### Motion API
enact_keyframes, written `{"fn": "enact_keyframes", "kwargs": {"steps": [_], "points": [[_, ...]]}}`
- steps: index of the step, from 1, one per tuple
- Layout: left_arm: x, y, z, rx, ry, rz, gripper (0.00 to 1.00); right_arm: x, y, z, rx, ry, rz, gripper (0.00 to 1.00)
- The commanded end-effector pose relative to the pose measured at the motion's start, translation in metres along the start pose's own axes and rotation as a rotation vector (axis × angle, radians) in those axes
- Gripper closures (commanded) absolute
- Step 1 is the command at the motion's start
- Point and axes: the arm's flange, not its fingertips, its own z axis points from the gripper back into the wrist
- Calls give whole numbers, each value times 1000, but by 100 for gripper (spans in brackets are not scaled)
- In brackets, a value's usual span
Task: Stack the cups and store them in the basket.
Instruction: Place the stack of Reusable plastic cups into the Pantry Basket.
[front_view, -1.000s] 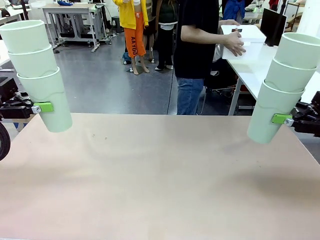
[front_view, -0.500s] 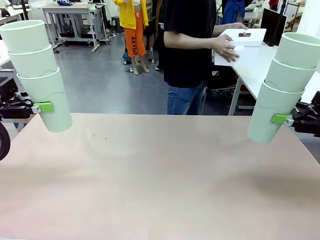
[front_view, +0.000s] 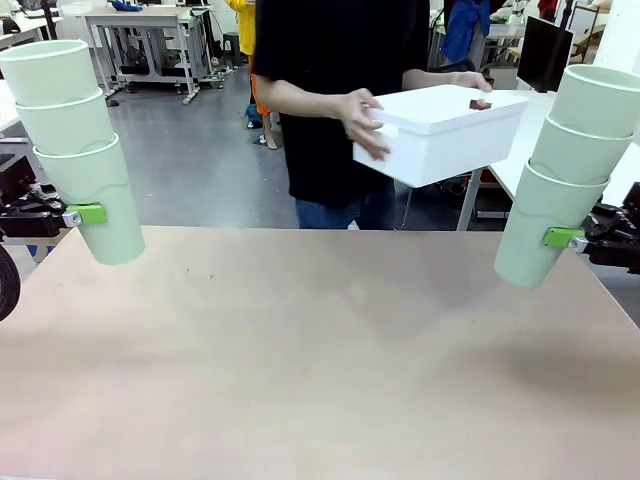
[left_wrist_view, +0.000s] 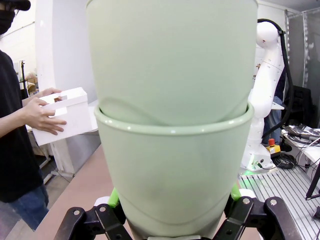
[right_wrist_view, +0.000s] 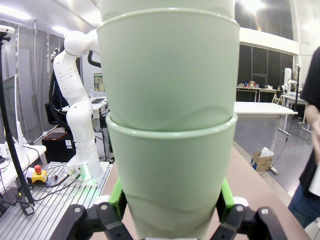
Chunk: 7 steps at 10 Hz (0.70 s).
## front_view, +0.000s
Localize black computer monitor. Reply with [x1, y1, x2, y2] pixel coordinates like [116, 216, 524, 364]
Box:
[516, 15, 575, 95]

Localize person's blue jeans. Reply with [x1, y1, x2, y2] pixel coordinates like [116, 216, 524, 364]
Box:
[294, 179, 397, 231]

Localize white plastic storage basket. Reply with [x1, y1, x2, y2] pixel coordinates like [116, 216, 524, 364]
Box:
[352, 83, 530, 189]

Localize black office chair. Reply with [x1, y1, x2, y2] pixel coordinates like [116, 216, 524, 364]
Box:
[430, 58, 476, 76]

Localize person's black t-shirt torso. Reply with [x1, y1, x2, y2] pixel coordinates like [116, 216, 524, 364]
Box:
[252, 0, 431, 209]

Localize person's right forearm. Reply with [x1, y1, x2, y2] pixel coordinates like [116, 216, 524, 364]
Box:
[254, 74, 351, 121]

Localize wooden chair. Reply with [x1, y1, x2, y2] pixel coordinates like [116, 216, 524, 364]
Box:
[572, 14, 607, 66]

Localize white side table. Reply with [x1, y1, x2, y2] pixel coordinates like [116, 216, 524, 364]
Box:
[457, 89, 640, 232]

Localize bystander in blue jacket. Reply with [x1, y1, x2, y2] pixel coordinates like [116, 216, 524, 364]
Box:
[439, 0, 492, 64]

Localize bystander in yellow jacket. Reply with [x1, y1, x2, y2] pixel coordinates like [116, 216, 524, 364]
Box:
[224, 0, 282, 151]

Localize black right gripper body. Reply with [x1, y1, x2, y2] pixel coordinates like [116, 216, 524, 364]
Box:
[622, 182, 640, 222]

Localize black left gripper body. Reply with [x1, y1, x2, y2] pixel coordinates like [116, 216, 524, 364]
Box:
[0, 153, 40, 214]

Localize white desk with grey frame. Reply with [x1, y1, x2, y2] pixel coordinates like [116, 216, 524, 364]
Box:
[83, 7, 211, 105]

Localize pale green plastic cup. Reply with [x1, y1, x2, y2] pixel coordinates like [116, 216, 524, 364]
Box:
[32, 133, 146, 265]
[544, 64, 640, 141]
[14, 92, 120, 157]
[493, 157, 612, 290]
[528, 114, 635, 186]
[0, 40, 104, 107]

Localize black stand pole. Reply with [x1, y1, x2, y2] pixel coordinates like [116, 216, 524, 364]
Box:
[42, 0, 59, 42]

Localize person's left hand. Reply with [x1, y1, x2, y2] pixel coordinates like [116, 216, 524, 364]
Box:
[443, 71, 494, 94]

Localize person's right hand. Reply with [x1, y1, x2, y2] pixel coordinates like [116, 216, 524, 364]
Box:
[339, 88, 393, 162]

